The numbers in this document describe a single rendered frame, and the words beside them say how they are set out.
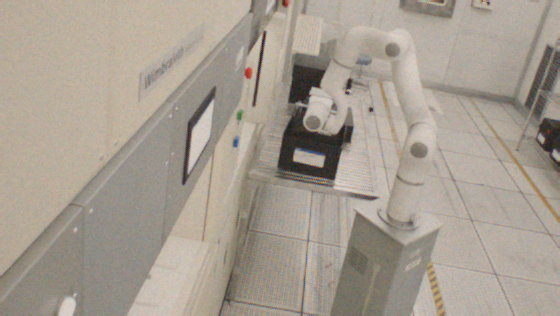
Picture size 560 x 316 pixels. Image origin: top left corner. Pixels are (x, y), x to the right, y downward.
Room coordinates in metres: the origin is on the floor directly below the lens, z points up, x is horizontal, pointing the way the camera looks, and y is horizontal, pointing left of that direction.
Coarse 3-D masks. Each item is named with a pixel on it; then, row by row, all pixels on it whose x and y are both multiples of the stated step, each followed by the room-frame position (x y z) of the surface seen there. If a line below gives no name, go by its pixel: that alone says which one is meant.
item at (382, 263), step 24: (360, 216) 1.78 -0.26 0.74; (360, 240) 1.76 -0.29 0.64; (384, 240) 1.68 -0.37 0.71; (408, 240) 1.65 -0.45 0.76; (432, 240) 1.79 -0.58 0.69; (360, 264) 1.74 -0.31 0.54; (384, 264) 1.66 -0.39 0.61; (408, 264) 1.68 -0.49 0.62; (360, 288) 1.72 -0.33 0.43; (384, 288) 1.64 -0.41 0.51; (408, 288) 1.73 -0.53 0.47; (336, 312) 1.78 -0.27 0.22; (360, 312) 1.70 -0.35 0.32; (384, 312) 1.63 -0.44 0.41; (408, 312) 1.78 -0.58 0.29
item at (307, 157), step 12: (288, 132) 2.23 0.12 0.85; (288, 144) 2.01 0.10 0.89; (300, 144) 2.01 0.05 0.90; (312, 144) 2.00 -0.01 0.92; (324, 144) 2.00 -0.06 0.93; (288, 156) 2.01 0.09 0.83; (300, 156) 2.01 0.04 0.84; (312, 156) 2.00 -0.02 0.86; (324, 156) 2.00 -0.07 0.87; (336, 156) 2.00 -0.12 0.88; (288, 168) 2.01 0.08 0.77; (300, 168) 2.01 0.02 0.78; (312, 168) 2.00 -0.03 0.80; (324, 168) 2.00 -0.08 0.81; (336, 168) 2.00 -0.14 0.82
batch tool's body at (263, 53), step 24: (264, 24) 1.89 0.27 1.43; (264, 48) 2.21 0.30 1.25; (264, 72) 2.21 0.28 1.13; (264, 96) 2.21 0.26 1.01; (264, 120) 2.21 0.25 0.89; (240, 144) 1.96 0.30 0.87; (240, 168) 1.80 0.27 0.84; (240, 192) 1.94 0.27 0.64; (240, 216) 2.11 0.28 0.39; (216, 264) 1.47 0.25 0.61; (216, 288) 1.57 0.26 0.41; (216, 312) 1.68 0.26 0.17
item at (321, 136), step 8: (312, 88) 2.18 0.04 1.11; (320, 96) 2.10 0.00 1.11; (328, 96) 2.12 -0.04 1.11; (296, 104) 2.14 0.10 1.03; (304, 104) 2.24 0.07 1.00; (296, 112) 2.11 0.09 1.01; (336, 112) 2.14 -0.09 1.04; (296, 120) 2.05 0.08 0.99; (296, 128) 2.05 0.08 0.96; (304, 128) 2.05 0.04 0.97; (296, 136) 2.05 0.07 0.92; (304, 136) 2.05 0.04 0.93; (312, 136) 2.05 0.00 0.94; (320, 136) 2.04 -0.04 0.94; (328, 136) 2.04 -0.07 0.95; (336, 136) 2.04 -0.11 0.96; (336, 144) 2.12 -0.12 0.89
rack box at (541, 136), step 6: (546, 120) 4.62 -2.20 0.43; (552, 120) 4.63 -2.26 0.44; (558, 120) 4.68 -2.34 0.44; (540, 126) 4.65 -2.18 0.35; (546, 126) 4.56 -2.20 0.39; (552, 126) 4.47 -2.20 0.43; (558, 126) 4.48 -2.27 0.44; (540, 132) 4.63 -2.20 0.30; (546, 132) 4.48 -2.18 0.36; (552, 132) 4.43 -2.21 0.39; (558, 132) 4.43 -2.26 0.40; (540, 138) 4.58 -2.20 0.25; (546, 138) 4.47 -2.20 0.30; (552, 138) 4.42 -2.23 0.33; (540, 144) 4.55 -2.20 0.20; (546, 144) 4.44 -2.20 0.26; (552, 144) 4.43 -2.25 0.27; (546, 150) 4.43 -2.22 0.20
